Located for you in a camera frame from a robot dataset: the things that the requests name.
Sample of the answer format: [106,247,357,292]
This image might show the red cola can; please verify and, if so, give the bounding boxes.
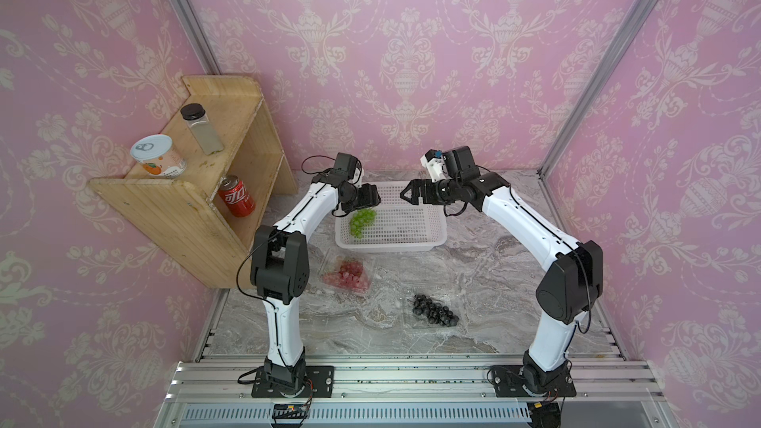
[217,176,256,218]

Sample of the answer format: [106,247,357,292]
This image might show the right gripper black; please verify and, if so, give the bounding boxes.
[401,179,465,206]

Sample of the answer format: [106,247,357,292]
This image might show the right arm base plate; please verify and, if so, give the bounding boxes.
[486,363,577,399]

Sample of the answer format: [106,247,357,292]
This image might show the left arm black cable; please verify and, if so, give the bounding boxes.
[299,155,337,176]

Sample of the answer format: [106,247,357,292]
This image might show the wooden shelf unit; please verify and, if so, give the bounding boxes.
[88,75,298,289]

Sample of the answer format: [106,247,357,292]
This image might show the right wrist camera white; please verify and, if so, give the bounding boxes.
[420,150,448,182]

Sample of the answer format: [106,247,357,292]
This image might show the red grape bunch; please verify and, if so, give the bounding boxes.
[321,258,371,293]

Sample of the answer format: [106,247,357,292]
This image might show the aluminium rail frame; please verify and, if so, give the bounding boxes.
[157,355,678,427]

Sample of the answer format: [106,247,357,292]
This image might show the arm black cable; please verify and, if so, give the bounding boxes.
[299,155,337,176]
[570,254,596,335]

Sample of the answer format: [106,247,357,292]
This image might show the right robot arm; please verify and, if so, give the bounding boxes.
[400,147,604,396]

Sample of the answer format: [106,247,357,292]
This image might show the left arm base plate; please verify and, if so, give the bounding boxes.
[251,365,335,398]

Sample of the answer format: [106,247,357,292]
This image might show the clear bottle black cap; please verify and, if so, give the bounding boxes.
[180,103,224,156]

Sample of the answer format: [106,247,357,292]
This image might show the white plastic basket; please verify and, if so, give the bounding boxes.
[335,182,448,253]

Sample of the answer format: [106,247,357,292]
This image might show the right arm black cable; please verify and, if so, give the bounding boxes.
[570,254,596,335]

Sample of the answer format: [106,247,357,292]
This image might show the clear plastic clamshell container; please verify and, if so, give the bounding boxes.
[318,254,375,294]

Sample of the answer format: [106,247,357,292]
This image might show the white orange printed can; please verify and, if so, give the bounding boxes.
[130,134,186,178]

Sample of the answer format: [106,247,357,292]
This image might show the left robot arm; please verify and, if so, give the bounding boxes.
[250,153,381,396]

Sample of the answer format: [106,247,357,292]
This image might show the black grape bunch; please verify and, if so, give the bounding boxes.
[411,293,460,327]

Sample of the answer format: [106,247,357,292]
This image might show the green grape bunch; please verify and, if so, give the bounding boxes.
[349,209,377,240]

